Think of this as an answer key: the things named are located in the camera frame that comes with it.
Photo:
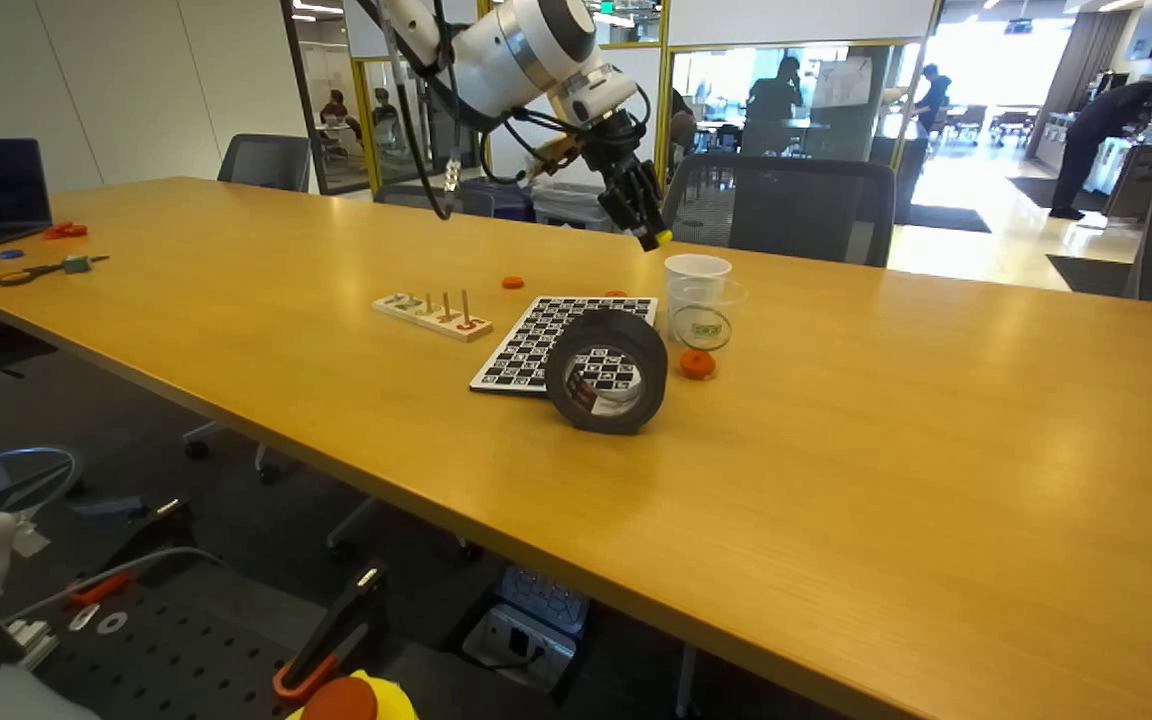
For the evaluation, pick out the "white paper cup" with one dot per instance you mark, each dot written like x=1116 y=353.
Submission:
x=698 y=276

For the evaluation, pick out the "orange disc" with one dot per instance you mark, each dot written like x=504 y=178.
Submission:
x=698 y=367
x=514 y=282

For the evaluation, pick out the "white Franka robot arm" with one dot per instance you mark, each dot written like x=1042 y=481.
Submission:
x=521 y=45

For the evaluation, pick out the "wooden number peg board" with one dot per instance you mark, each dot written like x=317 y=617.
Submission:
x=438 y=322

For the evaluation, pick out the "grey floor outlet box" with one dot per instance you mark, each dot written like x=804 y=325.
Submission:
x=521 y=633

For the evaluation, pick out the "person silhouette behind glass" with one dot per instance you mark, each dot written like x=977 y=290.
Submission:
x=769 y=107

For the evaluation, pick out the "person in dark clothes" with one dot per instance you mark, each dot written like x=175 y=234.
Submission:
x=1099 y=135
x=928 y=103

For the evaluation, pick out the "small red object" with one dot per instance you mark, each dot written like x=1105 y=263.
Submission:
x=64 y=228

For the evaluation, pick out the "yellow red emergency stop button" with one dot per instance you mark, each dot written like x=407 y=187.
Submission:
x=356 y=703

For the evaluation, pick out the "dark grey office chair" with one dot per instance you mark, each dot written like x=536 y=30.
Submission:
x=261 y=160

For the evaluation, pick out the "black tape roll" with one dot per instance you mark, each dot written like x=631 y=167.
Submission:
x=562 y=384

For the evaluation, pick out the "transparent plastic cup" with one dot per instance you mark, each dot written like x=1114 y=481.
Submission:
x=698 y=328

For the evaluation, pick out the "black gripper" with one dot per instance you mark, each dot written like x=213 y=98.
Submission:
x=617 y=154

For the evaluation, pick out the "black white marker calibration board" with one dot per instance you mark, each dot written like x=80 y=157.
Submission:
x=521 y=350

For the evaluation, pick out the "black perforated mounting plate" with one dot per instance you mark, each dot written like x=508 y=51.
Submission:
x=190 y=654

